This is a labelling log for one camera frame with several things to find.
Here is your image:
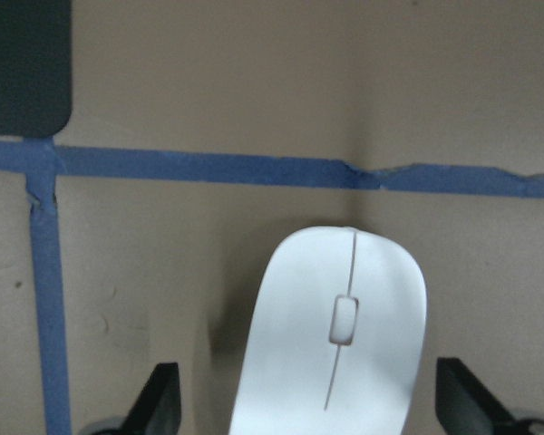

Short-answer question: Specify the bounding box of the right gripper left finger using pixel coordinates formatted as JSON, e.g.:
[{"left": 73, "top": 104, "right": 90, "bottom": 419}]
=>
[{"left": 122, "top": 362, "right": 181, "bottom": 435}]

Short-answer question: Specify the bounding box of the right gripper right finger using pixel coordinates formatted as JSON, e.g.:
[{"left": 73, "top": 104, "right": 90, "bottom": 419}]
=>
[{"left": 435, "top": 358, "right": 520, "bottom": 435}]

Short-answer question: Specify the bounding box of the white computer mouse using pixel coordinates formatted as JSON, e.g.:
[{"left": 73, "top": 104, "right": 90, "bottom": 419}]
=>
[{"left": 229, "top": 227, "right": 426, "bottom": 434}]

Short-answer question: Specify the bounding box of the black mousepad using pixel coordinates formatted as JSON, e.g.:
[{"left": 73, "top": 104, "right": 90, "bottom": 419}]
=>
[{"left": 0, "top": 1, "right": 72, "bottom": 138}]

